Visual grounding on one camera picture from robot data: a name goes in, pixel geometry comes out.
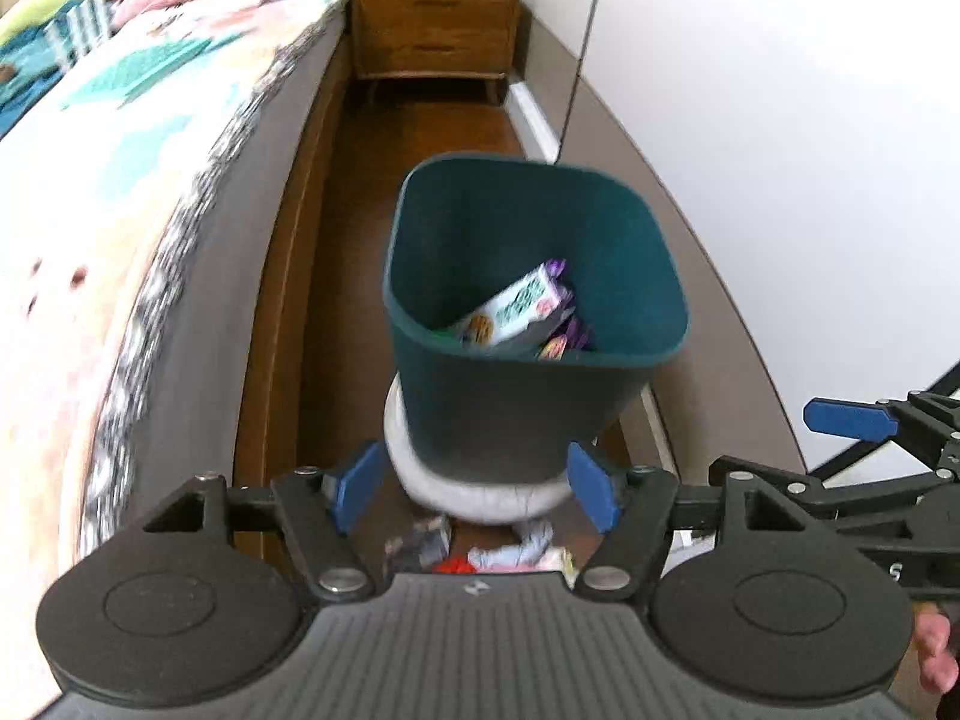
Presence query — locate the dark teal trash bin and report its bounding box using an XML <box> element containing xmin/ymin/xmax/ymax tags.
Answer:
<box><xmin>382</xmin><ymin>154</ymin><xmax>689</xmax><ymax>485</ymax></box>

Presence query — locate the wooden nightstand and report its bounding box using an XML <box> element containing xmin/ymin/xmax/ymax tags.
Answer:
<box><xmin>349</xmin><ymin>0</ymin><xmax>523</xmax><ymax>103</ymax></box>

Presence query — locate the person's right hand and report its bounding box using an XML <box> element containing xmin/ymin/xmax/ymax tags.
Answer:
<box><xmin>915</xmin><ymin>609</ymin><xmax>955</xmax><ymax>695</ymax></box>

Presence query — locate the white wardrobe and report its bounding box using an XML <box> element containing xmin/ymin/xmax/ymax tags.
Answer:
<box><xmin>516</xmin><ymin>0</ymin><xmax>960</xmax><ymax>470</ymax></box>

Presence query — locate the small colourful candy wrapper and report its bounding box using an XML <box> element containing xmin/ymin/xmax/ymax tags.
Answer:
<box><xmin>536</xmin><ymin>315</ymin><xmax>595</xmax><ymax>362</ymax></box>

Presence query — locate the clear plastic packet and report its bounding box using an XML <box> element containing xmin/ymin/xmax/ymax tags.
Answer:
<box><xmin>385</xmin><ymin>516</ymin><xmax>452</xmax><ymax>572</ymax></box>

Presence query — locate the purple snack bag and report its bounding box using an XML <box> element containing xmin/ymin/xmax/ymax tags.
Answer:
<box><xmin>450</xmin><ymin>259</ymin><xmax>578</xmax><ymax>350</ymax></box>

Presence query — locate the round white stool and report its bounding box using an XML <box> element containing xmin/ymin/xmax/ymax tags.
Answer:
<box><xmin>382</xmin><ymin>379</ymin><xmax>572</xmax><ymax>527</ymax></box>

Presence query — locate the teal quilt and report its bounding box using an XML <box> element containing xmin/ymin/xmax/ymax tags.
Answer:
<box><xmin>0</xmin><ymin>26</ymin><xmax>70</xmax><ymax>137</ymax></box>

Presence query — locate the wooden bed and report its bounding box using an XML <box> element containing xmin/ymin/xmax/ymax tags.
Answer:
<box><xmin>0</xmin><ymin>0</ymin><xmax>376</xmax><ymax>706</ymax></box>

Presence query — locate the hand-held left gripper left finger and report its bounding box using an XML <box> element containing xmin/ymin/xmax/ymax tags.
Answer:
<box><xmin>139</xmin><ymin>441</ymin><xmax>385</xmax><ymax>605</ymax></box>

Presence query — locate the bed with patterned cover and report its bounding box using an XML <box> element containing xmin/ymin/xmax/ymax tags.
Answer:
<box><xmin>0</xmin><ymin>0</ymin><xmax>376</xmax><ymax>698</ymax></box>

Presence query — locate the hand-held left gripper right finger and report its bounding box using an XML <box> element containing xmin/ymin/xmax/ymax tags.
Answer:
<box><xmin>568</xmin><ymin>441</ymin><xmax>815</xmax><ymax>602</ymax></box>

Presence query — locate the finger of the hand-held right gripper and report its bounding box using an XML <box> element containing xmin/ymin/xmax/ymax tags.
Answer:
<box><xmin>787</xmin><ymin>469</ymin><xmax>960</xmax><ymax>535</ymax></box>
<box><xmin>802</xmin><ymin>390</ymin><xmax>960</xmax><ymax>466</ymax></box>

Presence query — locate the teal grid board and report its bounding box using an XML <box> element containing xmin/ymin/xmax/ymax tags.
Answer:
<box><xmin>60</xmin><ymin>37</ymin><xmax>212</xmax><ymax>110</ymax></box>

